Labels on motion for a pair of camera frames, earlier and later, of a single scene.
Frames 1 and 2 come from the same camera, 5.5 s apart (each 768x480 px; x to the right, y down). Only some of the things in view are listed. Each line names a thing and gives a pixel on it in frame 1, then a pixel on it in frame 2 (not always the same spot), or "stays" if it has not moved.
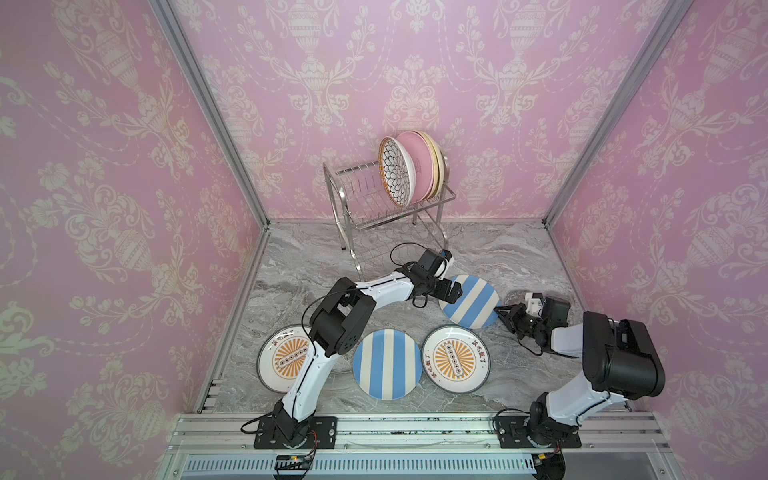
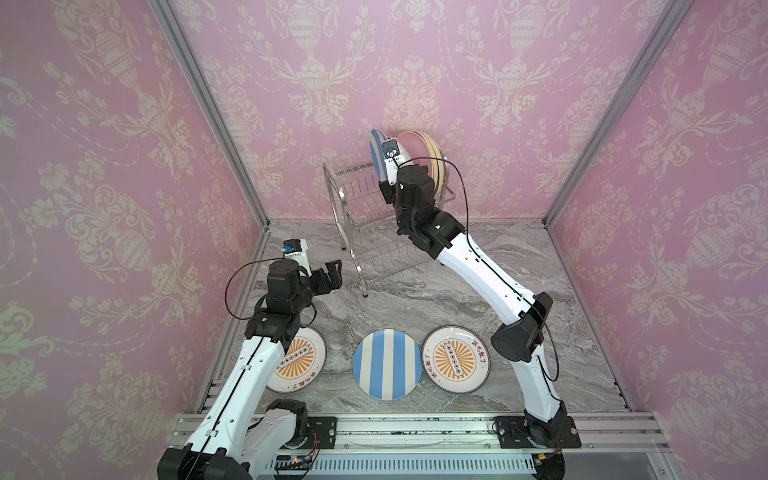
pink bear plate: [424, 163] stays
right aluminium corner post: [671, 17] stays
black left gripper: [443, 292] → [334, 277]
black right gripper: [519, 318] → [389, 190]
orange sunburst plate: [456, 358] stays
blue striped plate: [475, 308] → [377, 153]
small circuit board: [294, 462] stays
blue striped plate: [387, 363] stays
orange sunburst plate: [283, 355] stays
